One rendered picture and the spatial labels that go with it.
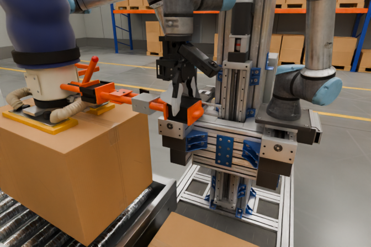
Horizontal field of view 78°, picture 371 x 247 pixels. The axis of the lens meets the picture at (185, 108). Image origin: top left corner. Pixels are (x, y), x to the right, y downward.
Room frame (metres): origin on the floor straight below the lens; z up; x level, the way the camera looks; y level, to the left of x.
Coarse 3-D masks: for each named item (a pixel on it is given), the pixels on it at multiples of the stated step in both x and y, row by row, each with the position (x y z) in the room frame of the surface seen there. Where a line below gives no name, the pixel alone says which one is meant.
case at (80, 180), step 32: (0, 128) 0.76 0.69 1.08; (32, 128) 0.75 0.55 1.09; (96, 128) 0.74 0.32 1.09; (128, 128) 0.82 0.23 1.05; (0, 160) 0.82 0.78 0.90; (32, 160) 0.68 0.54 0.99; (64, 160) 0.59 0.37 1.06; (96, 160) 0.67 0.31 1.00; (128, 160) 0.80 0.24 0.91; (32, 192) 0.72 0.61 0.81; (64, 192) 0.61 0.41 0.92; (96, 192) 0.65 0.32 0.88; (128, 192) 0.78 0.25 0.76; (64, 224) 0.64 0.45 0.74; (96, 224) 0.63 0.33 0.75
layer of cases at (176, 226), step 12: (168, 216) 0.85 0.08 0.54; (180, 216) 0.85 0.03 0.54; (168, 228) 0.78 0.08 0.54; (180, 228) 0.78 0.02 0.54; (192, 228) 0.78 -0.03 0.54; (204, 228) 0.78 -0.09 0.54; (156, 240) 0.72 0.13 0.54; (168, 240) 0.72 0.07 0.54; (180, 240) 0.72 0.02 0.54; (192, 240) 0.72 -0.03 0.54; (204, 240) 0.72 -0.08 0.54; (216, 240) 0.72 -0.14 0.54; (228, 240) 0.72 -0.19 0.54; (240, 240) 0.72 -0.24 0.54
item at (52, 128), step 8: (8, 112) 0.85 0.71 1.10; (16, 112) 0.84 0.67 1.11; (48, 112) 0.78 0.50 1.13; (16, 120) 0.81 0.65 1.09; (24, 120) 0.78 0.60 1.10; (32, 120) 0.78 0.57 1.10; (40, 120) 0.77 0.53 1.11; (48, 120) 0.77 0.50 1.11; (64, 120) 0.77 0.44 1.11; (72, 120) 0.78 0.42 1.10; (40, 128) 0.73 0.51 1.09; (48, 128) 0.71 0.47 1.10; (56, 128) 0.71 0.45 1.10; (64, 128) 0.73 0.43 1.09
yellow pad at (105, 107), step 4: (104, 104) 0.93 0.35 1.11; (108, 104) 0.94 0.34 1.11; (112, 104) 0.94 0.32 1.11; (92, 108) 0.89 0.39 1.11; (96, 108) 0.89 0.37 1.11; (100, 108) 0.89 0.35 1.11; (104, 108) 0.90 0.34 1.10; (108, 108) 0.91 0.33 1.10; (112, 108) 0.93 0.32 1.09; (92, 112) 0.88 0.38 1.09; (96, 112) 0.86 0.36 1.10; (100, 112) 0.87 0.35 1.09
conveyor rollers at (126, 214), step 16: (0, 192) 1.01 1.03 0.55; (144, 192) 1.01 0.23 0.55; (0, 208) 0.91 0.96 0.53; (16, 208) 0.90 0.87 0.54; (128, 208) 0.90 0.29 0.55; (0, 224) 0.83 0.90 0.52; (16, 224) 0.81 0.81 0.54; (32, 224) 0.80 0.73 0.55; (48, 224) 0.80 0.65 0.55; (112, 224) 0.80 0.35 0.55; (0, 240) 0.74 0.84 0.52; (16, 240) 0.73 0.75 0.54; (32, 240) 0.72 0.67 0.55; (64, 240) 0.73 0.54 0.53; (96, 240) 0.72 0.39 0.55
